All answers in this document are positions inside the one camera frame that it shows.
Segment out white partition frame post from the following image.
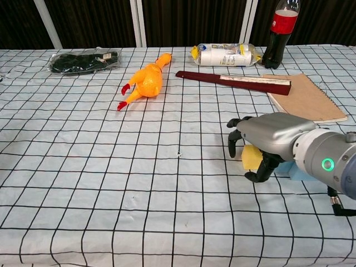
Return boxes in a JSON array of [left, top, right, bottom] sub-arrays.
[[129, 0, 147, 48], [239, 0, 259, 45], [33, 0, 63, 50]]

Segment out large blue foam block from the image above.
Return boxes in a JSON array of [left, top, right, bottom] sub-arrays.
[[289, 164, 320, 182]]

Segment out brown spiral notebook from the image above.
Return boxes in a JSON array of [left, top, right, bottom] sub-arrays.
[[261, 73, 348, 124]]

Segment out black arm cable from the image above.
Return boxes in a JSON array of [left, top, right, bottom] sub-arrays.
[[327, 186, 356, 217]]

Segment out light blue foam block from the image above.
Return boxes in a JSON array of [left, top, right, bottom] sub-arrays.
[[274, 161, 291, 176]]

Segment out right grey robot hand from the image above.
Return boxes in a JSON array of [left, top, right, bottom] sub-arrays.
[[226, 112, 317, 184]]

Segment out cola bottle with red label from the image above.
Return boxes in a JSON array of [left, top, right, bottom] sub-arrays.
[[261, 0, 301, 70]]

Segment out white cups in plastic pack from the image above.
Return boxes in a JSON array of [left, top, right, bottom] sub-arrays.
[[190, 43, 263, 67]]

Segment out dark red folded fan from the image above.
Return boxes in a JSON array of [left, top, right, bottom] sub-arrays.
[[175, 71, 292, 96]]

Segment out checkered light blue tablecloth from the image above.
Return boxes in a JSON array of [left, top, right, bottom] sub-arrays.
[[0, 44, 356, 267]]

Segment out orange rubber chicken toy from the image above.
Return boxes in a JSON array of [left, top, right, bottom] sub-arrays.
[[116, 52, 172, 112]]

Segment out black gloves in plastic bag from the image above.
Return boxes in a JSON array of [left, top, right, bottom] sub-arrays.
[[49, 47, 123, 76]]

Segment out yellow foam cube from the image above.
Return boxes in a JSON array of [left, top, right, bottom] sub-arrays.
[[241, 144, 264, 171]]

